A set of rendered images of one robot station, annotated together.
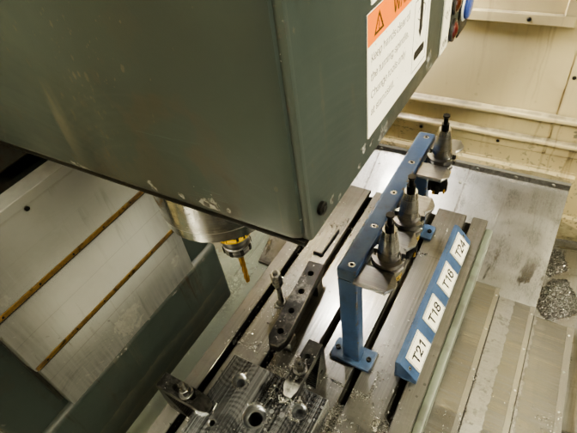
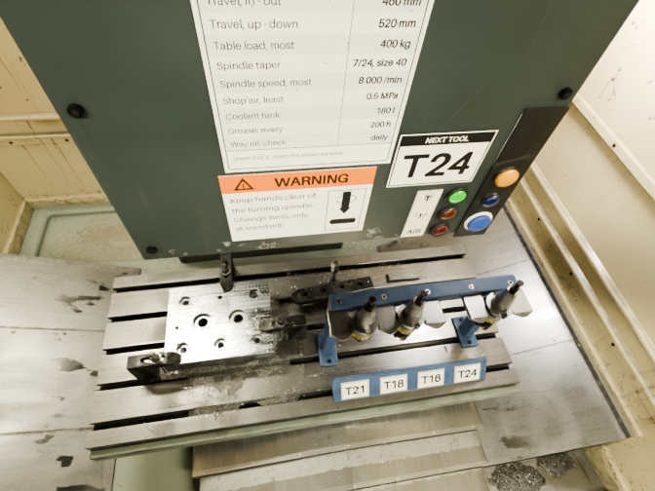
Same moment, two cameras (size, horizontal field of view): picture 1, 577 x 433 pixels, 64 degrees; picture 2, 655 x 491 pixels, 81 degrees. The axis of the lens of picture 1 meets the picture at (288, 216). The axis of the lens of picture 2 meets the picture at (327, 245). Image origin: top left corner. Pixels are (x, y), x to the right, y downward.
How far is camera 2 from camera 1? 0.40 m
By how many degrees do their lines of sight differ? 27
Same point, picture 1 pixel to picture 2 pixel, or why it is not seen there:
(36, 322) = not seen: hidden behind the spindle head
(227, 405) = (235, 297)
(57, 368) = not seen: hidden behind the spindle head
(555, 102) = not seen: outside the picture
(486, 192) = (562, 366)
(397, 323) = (371, 363)
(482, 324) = (437, 429)
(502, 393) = (389, 470)
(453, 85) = (621, 270)
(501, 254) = (514, 411)
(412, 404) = (318, 407)
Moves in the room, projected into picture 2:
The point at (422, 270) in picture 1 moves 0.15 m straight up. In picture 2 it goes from (430, 356) to (445, 337)
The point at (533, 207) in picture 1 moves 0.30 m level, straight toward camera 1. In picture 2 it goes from (582, 415) to (490, 428)
